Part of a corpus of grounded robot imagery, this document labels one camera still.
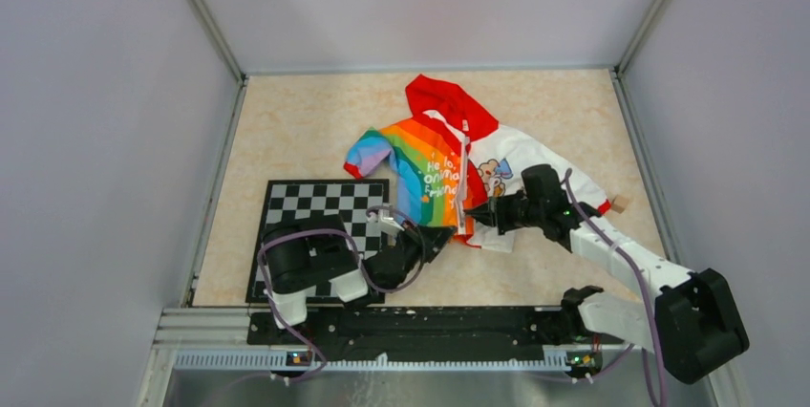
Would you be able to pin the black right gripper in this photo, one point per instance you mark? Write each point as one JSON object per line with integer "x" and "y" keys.
{"x": 489, "y": 214}

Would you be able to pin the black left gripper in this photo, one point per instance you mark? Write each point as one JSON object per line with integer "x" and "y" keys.
{"x": 430, "y": 240}

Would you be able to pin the rainbow and white kids jacket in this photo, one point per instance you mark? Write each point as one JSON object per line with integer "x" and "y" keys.
{"x": 451, "y": 154}

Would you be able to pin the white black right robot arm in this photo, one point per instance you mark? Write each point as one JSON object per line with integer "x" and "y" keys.
{"x": 687, "y": 319}

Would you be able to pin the beige wooden small block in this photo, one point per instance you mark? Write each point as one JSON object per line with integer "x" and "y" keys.
{"x": 620, "y": 203}

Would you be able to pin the black white checkerboard mat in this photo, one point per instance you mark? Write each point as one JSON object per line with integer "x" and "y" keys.
{"x": 289, "y": 200}

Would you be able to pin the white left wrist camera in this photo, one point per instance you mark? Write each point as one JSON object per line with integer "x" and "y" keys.
{"x": 388, "y": 223}

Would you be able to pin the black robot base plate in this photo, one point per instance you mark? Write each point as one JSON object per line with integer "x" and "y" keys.
{"x": 425, "y": 334}

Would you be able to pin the aluminium frame rail front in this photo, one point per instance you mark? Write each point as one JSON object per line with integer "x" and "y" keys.
{"x": 607, "y": 372}

